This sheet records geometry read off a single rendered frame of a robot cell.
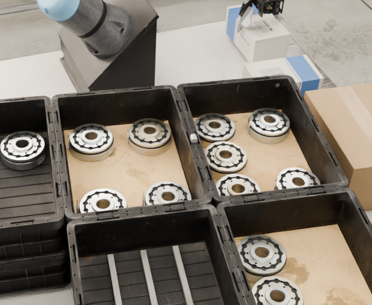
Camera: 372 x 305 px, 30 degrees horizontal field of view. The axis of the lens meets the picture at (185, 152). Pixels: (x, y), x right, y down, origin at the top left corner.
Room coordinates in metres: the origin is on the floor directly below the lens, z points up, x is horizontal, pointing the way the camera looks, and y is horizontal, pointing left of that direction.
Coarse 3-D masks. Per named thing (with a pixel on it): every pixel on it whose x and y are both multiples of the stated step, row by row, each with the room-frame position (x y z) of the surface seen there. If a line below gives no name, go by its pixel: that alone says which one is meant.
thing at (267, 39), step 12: (228, 12) 1.94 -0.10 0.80; (228, 24) 1.93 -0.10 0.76; (252, 24) 1.86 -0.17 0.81; (264, 24) 1.86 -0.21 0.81; (276, 24) 1.87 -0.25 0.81; (240, 36) 1.85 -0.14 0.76; (252, 36) 1.79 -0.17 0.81; (264, 36) 1.79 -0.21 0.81; (276, 36) 1.80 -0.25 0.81; (288, 36) 1.82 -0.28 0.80; (240, 48) 1.84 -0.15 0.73; (252, 48) 1.78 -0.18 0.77; (264, 48) 1.78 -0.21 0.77; (276, 48) 1.80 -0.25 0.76; (252, 60) 1.77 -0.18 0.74; (264, 60) 1.79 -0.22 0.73
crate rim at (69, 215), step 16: (64, 96) 1.28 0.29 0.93; (80, 96) 1.29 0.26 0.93; (96, 96) 1.30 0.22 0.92; (176, 96) 1.31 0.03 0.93; (192, 144) 1.15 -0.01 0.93; (64, 160) 1.07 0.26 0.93; (64, 176) 1.02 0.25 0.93; (64, 192) 0.97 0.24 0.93; (208, 192) 1.00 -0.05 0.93; (64, 208) 0.93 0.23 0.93; (128, 208) 0.94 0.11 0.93; (144, 208) 0.95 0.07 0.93; (160, 208) 0.95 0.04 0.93
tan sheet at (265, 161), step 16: (240, 128) 1.33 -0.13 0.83; (240, 144) 1.27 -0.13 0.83; (256, 144) 1.28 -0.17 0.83; (272, 144) 1.28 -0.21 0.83; (288, 144) 1.29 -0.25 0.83; (256, 160) 1.22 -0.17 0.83; (272, 160) 1.22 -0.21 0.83; (288, 160) 1.23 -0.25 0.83; (304, 160) 1.23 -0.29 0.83; (256, 176) 1.17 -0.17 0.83; (272, 176) 1.17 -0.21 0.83
